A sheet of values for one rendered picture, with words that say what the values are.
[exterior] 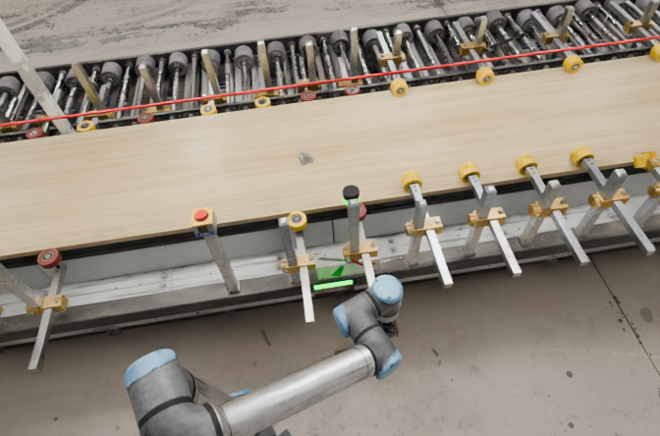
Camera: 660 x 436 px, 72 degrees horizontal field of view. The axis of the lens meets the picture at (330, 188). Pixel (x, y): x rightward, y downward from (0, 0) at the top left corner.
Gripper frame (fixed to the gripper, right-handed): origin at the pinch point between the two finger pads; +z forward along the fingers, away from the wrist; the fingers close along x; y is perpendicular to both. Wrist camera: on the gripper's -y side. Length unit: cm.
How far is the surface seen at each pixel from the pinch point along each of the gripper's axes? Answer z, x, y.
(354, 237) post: -15.3, -4.4, -30.3
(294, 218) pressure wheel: -8, -26, -49
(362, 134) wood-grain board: -7, 11, -92
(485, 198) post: -27, 44, -31
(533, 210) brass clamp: -14, 66, -31
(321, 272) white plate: 6.3, -18.2, -29.6
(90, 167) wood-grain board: -7, -117, -95
